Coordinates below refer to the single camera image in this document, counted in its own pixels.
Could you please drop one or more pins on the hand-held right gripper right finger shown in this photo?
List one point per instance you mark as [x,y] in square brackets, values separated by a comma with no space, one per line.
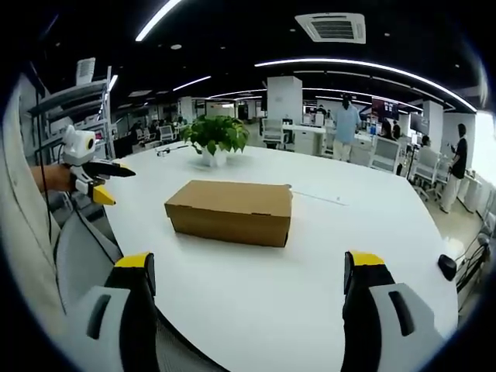
[381,310]

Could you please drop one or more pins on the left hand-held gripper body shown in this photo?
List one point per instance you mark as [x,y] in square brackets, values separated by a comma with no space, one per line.
[79,149]

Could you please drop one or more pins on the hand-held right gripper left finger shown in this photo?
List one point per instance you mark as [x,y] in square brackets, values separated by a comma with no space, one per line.
[116,310]

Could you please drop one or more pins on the brown cardboard shoe box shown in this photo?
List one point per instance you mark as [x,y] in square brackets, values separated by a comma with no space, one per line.
[232,211]

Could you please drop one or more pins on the metal storage shelf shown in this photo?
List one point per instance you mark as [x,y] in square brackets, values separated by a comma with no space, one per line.
[73,116]

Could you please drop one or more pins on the grey mesh office chair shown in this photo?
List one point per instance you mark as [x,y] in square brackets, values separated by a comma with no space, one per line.
[89,248]

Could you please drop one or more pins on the small dark object on table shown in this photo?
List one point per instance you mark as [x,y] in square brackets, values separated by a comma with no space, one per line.
[162,151]

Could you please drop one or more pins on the black chair armrest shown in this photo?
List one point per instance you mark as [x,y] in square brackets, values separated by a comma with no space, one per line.
[448,266]

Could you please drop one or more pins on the person's beige clothing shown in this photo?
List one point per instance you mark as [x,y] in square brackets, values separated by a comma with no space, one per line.
[23,217]

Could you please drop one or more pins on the green potted plant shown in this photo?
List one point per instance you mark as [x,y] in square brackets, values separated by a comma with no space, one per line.
[217,137]

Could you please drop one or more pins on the white office chair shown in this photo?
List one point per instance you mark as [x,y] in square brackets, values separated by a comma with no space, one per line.
[273,131]
[426,166]
[385,154]

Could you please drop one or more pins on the white pillar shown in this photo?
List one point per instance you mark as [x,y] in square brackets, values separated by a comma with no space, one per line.
[284,98]

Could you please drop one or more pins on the ceiling air conditioner vent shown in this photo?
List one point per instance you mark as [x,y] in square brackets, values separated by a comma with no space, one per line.
[331,27]

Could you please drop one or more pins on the dark wall screen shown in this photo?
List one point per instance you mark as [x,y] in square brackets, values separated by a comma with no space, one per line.
[384,108]

